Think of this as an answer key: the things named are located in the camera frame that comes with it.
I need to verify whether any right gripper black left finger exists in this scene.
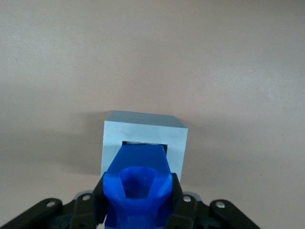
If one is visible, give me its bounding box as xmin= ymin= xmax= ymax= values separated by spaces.
xmin=0 ymin=176 xmax=108 ymax=229

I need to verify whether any gray cube base with socket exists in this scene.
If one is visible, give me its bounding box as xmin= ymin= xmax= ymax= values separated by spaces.
xmin=100 ymin=110 xmax=189 ymax=184

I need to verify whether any blue plastic insert part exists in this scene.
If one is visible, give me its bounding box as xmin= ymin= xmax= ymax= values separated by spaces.
xmin=102 ymin=144 xmax=173 ymax=229

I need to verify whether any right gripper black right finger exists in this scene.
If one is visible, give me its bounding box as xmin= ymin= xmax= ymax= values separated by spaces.
xmin=166 ymin=173 xmax=260 ymax=229

